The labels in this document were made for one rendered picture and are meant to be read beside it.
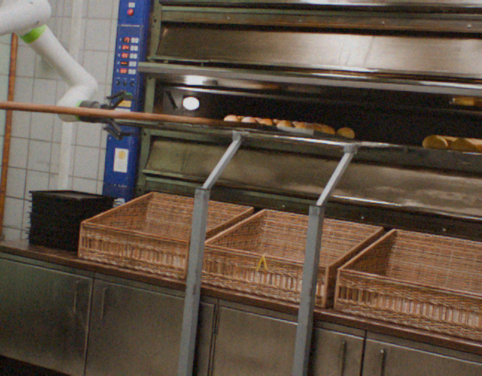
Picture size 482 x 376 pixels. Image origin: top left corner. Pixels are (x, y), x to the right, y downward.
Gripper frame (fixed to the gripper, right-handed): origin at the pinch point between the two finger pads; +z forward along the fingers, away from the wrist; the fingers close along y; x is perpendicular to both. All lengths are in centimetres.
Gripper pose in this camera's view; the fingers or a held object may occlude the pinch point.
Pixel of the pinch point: (135, 116)
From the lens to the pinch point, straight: 386.3
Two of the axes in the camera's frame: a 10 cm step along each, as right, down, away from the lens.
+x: -5.2, 0.1, -8.5
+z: 8.5, 1.2, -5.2
